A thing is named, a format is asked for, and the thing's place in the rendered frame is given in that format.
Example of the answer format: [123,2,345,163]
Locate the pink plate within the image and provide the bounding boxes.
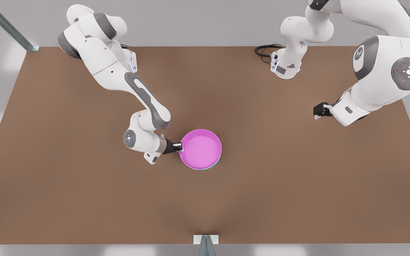
[179,129,223,170]

